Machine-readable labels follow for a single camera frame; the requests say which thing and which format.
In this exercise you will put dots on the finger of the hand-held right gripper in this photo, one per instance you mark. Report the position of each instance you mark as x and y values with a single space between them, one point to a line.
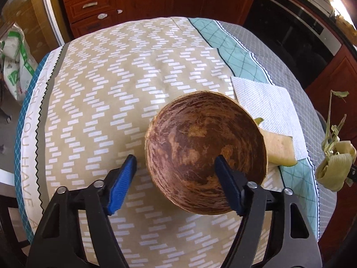
352 173

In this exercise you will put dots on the pale corn husk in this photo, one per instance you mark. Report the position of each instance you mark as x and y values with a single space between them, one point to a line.
339 164

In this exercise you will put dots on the black built-in oven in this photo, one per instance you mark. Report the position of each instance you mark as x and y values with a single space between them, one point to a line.
292 33

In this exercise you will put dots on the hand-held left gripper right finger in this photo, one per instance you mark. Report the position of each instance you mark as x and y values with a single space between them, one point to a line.
228 181

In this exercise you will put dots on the brown coconut shell half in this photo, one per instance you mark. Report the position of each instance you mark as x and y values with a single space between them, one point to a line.
200 150

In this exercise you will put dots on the patterned tablecloth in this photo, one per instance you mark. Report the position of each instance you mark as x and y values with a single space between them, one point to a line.
111 95

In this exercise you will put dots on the glass sliding door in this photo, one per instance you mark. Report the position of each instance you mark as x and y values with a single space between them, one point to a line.
41 11

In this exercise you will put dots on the flat white paper towel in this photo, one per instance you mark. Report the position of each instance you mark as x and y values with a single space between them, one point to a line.
267 106

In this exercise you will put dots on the green corn husk strips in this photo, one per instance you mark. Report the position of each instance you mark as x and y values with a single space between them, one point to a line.
332 125

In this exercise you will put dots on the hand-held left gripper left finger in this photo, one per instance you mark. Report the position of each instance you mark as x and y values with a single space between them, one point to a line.
121 184

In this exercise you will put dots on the white green plastic bag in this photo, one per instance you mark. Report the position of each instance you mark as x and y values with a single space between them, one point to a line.
16 61

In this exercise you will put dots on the dark wooden chair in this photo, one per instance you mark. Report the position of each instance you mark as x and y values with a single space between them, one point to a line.
9 229

